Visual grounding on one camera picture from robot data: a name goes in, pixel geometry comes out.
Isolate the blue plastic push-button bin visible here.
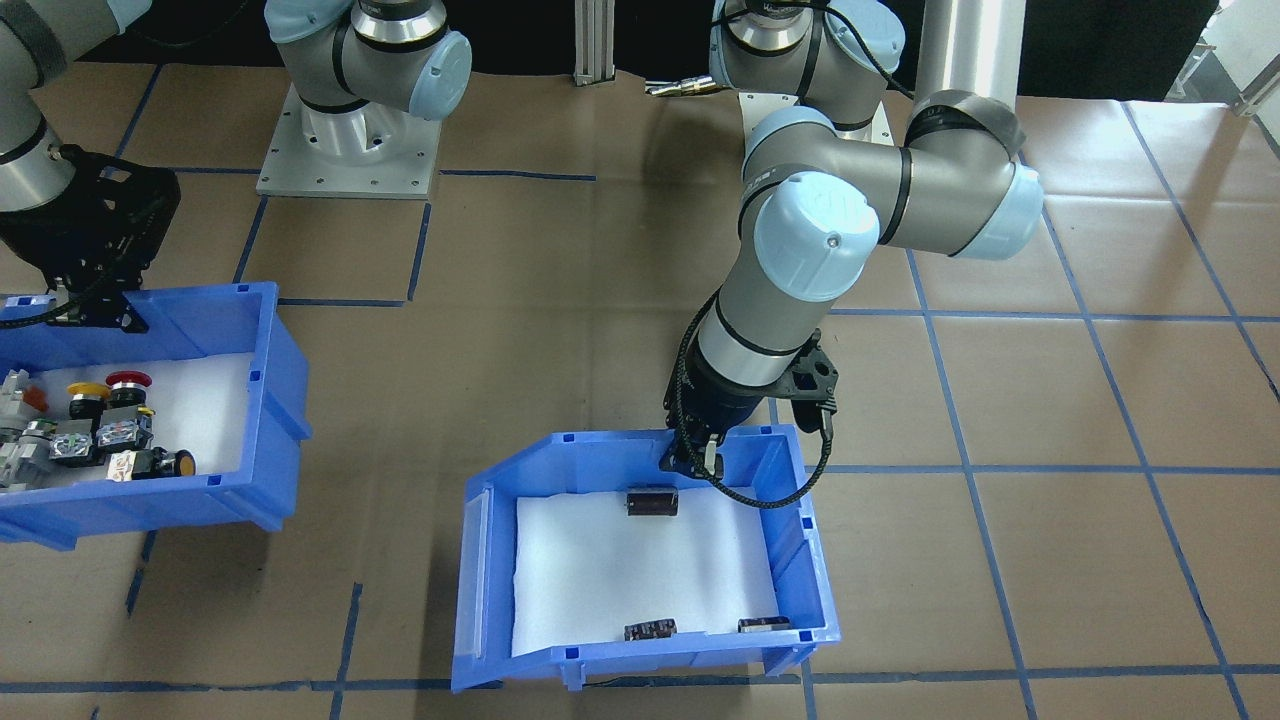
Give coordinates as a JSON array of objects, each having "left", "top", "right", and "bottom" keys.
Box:
[{"left": 0, "top": 282, "right": 313, "bottom": 553}]

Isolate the blue plastic battery bin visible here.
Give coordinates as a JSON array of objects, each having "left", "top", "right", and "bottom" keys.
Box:
[{"left": 450, "top": 424, "right": 843, "bottom": 694}]

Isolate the red mushroom push button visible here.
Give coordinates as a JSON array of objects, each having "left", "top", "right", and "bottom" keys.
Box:
[{"left": 106, "top": 370, "right": 154, "bottom": 411}]

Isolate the white foam sheet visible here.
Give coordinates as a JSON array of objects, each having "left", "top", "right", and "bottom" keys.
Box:
[
  {"left": 510, "top": 485, "right": 783, "bottom": 659},
  {"left": 20, "top": 350, "right": 256, "bottom": 476}
]

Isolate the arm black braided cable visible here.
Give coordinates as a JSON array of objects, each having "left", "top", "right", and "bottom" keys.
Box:
[
  {"left": 0, "top": 285, "right": 121, "bottom": 331},
  {"left": 662, "top": 295, "right": 836, "bottom": 511}
]

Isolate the wrist black camera bracket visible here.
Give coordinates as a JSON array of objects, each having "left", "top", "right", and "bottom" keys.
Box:
[
  {"left": 775, "top": 335, "right": 839, "bottom": 433},
  {"left": 55, "top": 143, "right": 183, "bottom": 266}
]

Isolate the green push button switch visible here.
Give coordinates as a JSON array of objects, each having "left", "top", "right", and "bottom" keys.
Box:
[{"left": 0, "top": 420, "right": 56, "bottom": 461}]

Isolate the black switch with orange button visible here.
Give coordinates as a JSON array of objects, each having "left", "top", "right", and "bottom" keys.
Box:
[{"left": 108, "top": 448, "right": 197, "bottom": 483}]

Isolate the white square base plate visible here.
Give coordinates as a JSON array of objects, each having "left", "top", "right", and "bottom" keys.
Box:
[
  {"left": 740, "top": 90, "right": 896, "bottom": 141},
  {"left": 257, "top": 85, "right": 444, "bottom": 201}
]

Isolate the aluminium profile post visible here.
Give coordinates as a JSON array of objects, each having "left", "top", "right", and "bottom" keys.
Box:
[{"left": 573, "top": 0, "right": 618, "bottom": 86}]

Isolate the white metal frame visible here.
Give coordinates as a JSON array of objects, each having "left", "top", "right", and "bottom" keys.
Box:
[{"left": 1190, "top": 0, "right": 1280, "bottom": 119}]

